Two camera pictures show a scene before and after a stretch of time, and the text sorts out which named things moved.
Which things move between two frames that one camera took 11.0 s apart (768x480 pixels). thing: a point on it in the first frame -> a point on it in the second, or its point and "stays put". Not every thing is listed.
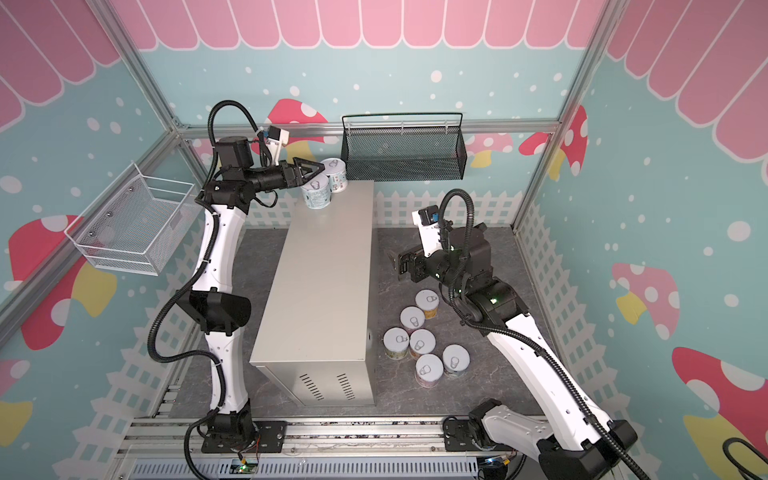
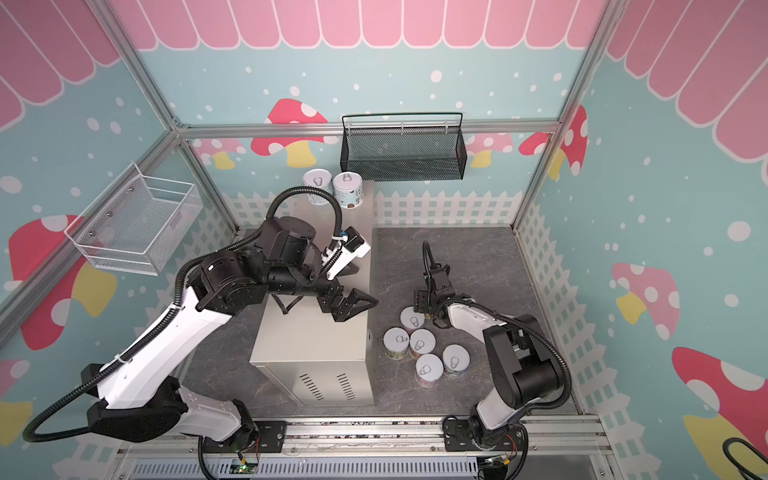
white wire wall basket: [136, 224] stays put
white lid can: [412, 317] stays put
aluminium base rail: [172, 445] stays put
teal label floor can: [455, 359] stays put
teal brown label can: [336, 170] -> [348, 189]
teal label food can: [317, 192] stays put
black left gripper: [298, 179] -> [344, 310]
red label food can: [421, 342] stays put
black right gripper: [411, 264] -> [433, 297]
